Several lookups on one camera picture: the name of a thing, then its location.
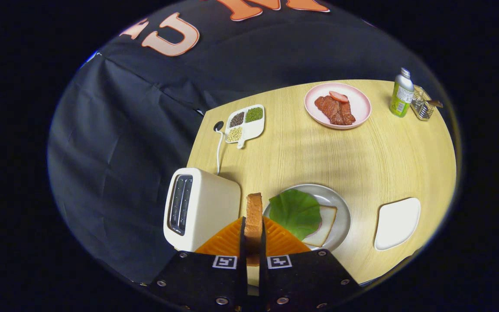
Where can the white bread slice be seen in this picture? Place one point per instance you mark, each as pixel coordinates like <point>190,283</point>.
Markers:
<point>326,225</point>

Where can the brown meat slice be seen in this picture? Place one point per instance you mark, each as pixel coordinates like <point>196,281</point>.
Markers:
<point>346,116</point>
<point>326,106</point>

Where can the cream toaster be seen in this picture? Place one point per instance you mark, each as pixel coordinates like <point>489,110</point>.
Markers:
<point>210,208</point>

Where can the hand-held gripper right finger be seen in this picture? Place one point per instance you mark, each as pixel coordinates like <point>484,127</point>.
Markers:
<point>310,281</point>

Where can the toasted bread slice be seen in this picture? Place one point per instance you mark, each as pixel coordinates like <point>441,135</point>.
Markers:
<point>254,216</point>

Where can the silver green bottle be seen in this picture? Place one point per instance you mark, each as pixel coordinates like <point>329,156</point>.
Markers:
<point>401,97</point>

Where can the green beans pile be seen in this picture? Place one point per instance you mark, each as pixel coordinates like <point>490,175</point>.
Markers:
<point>254,115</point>

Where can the green lettuce leaf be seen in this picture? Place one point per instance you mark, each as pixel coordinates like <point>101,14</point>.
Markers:
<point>295,212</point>

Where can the pink plate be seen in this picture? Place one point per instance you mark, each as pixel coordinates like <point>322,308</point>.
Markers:
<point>360,106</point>

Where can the white divided seasoning tray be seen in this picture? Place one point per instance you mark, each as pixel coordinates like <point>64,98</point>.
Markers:
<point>253,129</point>

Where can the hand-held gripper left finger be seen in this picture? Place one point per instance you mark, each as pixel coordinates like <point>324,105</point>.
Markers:
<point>197,281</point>

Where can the red sausage slice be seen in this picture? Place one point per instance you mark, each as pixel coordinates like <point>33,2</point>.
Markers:
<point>338,96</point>

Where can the white oblong dish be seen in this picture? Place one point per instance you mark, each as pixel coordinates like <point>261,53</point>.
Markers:
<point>396,223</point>

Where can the round white plate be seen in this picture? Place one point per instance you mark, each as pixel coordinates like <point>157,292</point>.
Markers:
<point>340,216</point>

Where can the pale soybeans pile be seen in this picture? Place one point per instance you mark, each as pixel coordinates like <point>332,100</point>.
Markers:
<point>234,134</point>

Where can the dark peppercorns pile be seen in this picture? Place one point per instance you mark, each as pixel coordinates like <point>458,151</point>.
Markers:
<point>237,119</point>

